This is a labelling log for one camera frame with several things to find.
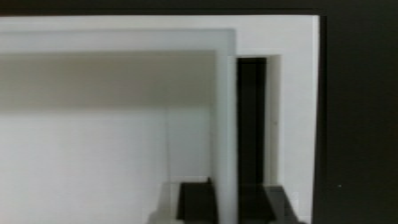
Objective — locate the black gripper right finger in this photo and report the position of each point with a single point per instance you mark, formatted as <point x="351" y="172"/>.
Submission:
<point x="266" y="206"/>

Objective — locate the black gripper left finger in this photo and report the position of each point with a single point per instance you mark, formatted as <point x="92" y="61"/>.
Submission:
<point x="196" y="204"/>

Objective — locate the white drawer cabinet box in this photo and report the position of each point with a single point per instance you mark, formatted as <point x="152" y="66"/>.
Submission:
<point x="118" y="113"/>

